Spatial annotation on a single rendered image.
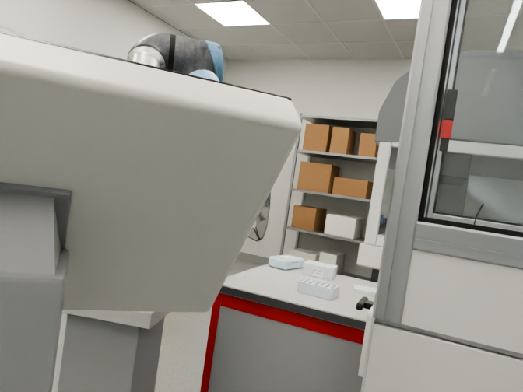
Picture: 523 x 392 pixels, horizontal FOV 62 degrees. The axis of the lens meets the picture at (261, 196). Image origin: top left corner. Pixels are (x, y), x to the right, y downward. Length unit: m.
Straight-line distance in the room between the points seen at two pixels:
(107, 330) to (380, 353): 0.76
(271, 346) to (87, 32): 3.88
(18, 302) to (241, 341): 1.18
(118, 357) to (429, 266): 0.85
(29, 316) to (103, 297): 0.19
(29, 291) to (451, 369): 0.52
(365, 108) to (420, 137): 5.03
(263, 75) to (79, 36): 2.62
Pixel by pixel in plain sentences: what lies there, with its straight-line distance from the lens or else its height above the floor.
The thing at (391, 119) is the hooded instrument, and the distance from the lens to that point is 2.04.
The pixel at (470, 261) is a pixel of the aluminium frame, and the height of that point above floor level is 1.05.
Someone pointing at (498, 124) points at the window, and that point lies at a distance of 0.67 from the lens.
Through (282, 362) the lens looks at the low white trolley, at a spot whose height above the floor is 0.56.
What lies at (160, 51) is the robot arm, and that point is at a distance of 1.19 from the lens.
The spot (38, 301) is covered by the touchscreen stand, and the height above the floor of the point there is 1.00.
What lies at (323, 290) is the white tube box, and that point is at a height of 0.79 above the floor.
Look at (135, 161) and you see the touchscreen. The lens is 0.39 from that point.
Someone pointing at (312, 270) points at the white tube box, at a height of 0.79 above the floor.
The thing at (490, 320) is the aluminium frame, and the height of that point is 0.98.
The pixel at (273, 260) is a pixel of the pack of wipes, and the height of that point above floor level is 0.79.
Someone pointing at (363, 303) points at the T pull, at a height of 0.91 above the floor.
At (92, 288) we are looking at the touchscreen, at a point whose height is 0.97.
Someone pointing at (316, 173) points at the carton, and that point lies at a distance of 5.26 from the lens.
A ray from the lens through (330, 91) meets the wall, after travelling 5.86.
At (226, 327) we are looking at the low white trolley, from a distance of 1.52.
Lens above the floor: 1.11
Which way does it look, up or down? 2 degrees down
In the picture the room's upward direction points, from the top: 8 degrees clockwise
